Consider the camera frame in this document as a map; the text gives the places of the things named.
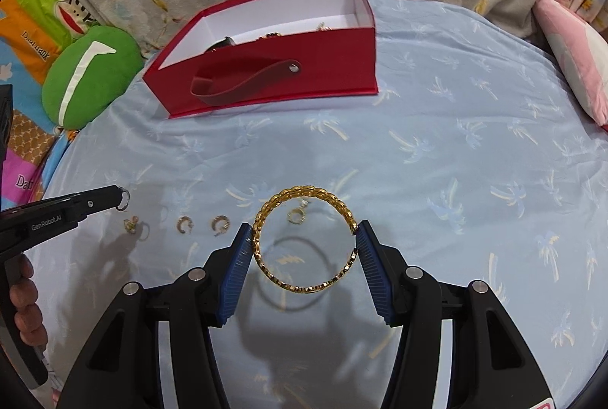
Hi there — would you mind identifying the person's left hand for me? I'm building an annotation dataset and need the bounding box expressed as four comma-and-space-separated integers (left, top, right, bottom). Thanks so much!
10, 254, 48, 348

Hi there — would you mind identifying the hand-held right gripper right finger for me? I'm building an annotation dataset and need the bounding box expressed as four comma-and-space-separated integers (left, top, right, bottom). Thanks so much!
356, 221, 552, 409

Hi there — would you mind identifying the colourful cartoon blanket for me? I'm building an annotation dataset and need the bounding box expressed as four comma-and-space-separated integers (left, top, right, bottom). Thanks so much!
0, 0, 96, 210

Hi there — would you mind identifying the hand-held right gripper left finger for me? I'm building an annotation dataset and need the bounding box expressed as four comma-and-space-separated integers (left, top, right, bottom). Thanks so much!
62, 223, 252, 409

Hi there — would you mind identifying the gold stud earring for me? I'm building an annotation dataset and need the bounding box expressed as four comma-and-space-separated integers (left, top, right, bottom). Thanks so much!
122, 215, 150, 241

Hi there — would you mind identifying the gold chain bangle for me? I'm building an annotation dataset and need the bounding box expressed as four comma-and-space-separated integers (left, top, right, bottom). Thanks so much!
250, 185, 359, 294

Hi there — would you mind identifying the green round pillow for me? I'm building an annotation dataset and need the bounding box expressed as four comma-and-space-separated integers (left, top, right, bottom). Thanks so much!
42, 26, 143, 130

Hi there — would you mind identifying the red box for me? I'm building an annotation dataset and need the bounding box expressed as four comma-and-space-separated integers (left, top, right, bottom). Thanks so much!
142, 0, 379, 120

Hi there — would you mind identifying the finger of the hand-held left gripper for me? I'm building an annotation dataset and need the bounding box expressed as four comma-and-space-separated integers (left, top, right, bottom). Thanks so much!
78, 185, 125, 225

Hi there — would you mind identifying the pink cartoon pillow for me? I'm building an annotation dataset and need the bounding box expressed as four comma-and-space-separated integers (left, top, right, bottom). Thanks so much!
532, 0, 608, 125

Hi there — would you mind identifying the light blue printed bedsheet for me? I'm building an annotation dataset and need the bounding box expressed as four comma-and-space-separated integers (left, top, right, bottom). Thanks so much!
28, 0, 608, 409

